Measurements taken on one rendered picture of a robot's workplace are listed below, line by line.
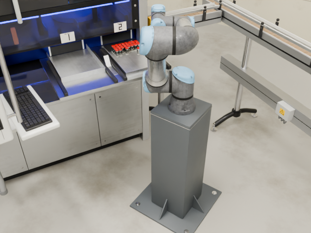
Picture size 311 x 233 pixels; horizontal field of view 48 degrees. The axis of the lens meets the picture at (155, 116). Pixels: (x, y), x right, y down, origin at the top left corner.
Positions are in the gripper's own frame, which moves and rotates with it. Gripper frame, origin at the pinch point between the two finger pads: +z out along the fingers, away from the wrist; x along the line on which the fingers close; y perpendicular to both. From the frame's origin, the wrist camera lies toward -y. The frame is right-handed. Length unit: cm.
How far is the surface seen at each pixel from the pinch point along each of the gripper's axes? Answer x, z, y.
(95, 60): -28.7, 3.6, -26.4
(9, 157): -93, 66, -36
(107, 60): -24.1, 0.5, -17.1
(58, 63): -50, 4, -33
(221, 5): 82, -4, -50
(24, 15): -62, -28, -36
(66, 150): -55, 76, -36
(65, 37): -42, -11, -36
